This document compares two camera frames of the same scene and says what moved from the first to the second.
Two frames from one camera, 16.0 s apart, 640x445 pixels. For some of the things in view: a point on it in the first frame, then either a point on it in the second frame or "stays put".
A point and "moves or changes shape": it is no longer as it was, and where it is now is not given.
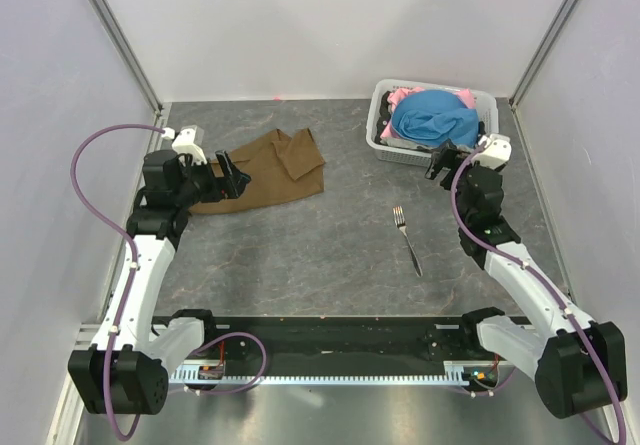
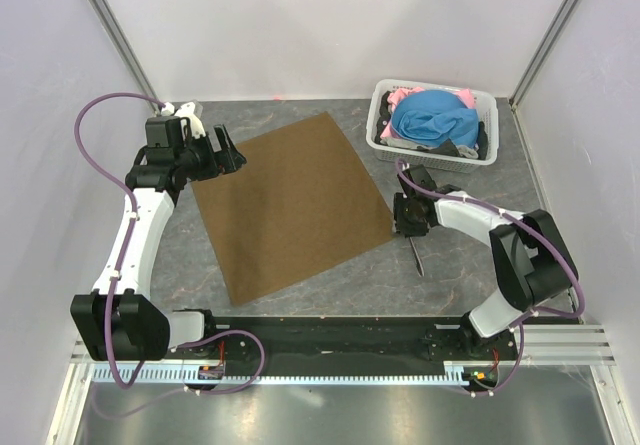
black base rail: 344,342 stays put
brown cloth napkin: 281,166 moves or changes shape
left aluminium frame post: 109,21 stays put
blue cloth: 435,117 stays put
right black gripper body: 452,164 -> 405,219
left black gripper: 218,186 -> 214,167
